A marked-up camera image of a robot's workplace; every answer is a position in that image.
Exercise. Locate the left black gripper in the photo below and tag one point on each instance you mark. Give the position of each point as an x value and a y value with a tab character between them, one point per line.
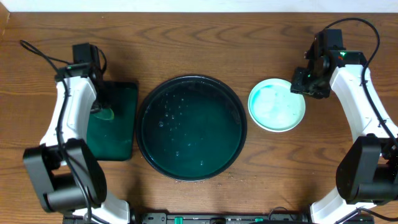
101	101

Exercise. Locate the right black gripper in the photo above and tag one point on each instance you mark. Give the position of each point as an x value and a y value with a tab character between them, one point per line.
297	86

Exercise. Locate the green scrubbing sponge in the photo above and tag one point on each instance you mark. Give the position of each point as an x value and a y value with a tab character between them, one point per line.
104	114

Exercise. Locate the pale green plate top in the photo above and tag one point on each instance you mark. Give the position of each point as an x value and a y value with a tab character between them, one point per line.
273	107

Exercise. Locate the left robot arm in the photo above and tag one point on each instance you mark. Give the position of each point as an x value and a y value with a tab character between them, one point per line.
64	173

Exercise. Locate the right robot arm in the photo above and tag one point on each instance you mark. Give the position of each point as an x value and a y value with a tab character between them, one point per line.
367	175

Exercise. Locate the rectangular dark green tray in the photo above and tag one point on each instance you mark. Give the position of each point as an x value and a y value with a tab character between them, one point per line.
113	140

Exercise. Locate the round dark green tray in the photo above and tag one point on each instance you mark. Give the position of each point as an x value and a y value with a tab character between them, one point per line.
191	127

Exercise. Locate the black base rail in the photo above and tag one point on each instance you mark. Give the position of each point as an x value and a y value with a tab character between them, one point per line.
178	218

